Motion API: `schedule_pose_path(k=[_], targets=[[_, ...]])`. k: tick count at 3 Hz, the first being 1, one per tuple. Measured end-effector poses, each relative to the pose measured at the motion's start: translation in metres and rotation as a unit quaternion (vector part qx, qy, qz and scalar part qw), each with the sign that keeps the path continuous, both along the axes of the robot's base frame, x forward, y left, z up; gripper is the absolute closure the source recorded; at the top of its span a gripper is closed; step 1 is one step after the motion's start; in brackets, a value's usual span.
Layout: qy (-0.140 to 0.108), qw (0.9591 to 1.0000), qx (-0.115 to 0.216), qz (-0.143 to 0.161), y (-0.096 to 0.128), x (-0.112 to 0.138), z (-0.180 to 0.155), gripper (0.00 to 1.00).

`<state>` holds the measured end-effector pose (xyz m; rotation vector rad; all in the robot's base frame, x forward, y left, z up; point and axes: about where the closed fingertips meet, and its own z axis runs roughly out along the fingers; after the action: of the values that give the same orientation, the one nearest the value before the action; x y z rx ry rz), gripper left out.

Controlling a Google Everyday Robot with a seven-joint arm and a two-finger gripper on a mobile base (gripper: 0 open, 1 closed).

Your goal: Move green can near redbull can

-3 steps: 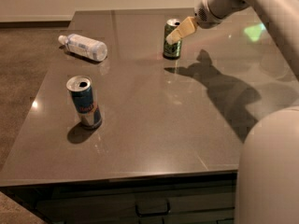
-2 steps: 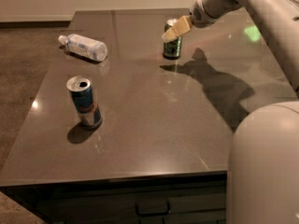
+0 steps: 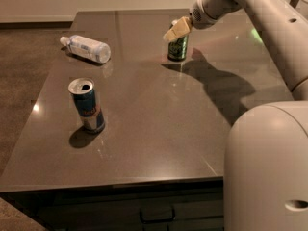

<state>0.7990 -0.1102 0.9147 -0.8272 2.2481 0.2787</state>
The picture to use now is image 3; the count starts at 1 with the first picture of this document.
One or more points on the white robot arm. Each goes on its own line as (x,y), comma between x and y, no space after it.
(265,179)

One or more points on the black drawer handle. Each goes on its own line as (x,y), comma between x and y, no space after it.
(154,215)

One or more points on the green soda can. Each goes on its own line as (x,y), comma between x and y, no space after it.
(177,50)

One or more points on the blue silver redbull can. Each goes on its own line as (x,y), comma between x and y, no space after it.
(89,110)

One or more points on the clear plastic water bottle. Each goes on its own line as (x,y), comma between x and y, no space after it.
(87,48)

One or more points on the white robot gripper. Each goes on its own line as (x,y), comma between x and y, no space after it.
(200,16)

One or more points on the dark drawer cabinet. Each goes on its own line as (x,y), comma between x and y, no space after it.
(198,206)

